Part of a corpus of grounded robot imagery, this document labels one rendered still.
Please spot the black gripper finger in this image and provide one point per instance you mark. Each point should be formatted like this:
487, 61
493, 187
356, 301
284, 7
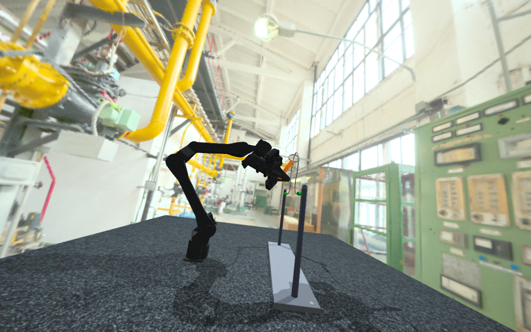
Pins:
278, 172
274, 178

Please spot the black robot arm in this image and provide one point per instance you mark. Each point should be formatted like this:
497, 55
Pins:
198, 246

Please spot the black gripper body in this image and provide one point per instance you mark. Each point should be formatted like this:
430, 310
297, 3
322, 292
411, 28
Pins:
265, 164

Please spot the orange handle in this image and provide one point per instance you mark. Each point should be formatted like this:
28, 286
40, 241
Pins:
289, 164

